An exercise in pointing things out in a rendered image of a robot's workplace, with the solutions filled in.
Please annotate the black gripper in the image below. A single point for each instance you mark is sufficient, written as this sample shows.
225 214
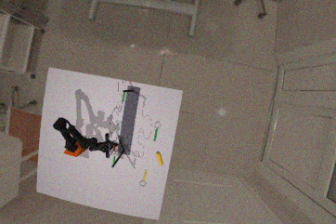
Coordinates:
108 142

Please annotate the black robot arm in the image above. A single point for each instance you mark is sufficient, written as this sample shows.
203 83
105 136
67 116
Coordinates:
60 125

